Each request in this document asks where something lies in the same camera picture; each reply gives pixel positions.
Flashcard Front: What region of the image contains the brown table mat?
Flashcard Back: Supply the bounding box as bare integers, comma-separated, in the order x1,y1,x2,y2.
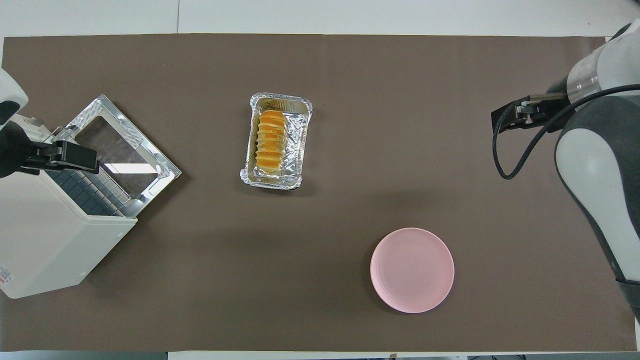
0,33,638,353

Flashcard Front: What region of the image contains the pink round plate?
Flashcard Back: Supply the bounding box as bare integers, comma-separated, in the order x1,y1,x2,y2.
370,227,455,314

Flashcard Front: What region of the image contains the glass oven door, metal frame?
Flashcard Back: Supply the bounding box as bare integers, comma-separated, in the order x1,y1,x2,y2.
65,94,182,218

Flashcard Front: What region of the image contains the cream toaster oven body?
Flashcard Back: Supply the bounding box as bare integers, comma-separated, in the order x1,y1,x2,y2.
0,105,138,300

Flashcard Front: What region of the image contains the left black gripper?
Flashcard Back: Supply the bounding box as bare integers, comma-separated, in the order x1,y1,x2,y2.
0,119,100,179

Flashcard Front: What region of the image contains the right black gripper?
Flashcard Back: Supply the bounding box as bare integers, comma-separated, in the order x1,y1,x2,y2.
491,74,579,133

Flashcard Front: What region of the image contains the wire oven rack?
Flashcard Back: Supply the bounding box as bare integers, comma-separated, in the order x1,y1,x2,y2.
42,139,128,217

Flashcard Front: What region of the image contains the aluminium foil tray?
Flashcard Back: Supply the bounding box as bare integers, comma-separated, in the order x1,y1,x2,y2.
240,92,313,191

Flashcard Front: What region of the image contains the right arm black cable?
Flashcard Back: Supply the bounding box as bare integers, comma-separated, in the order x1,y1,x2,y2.
492,85,640,180

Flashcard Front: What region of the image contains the sliced golden bread loaf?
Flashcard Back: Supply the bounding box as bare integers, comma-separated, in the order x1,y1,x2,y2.
255,110,288,174

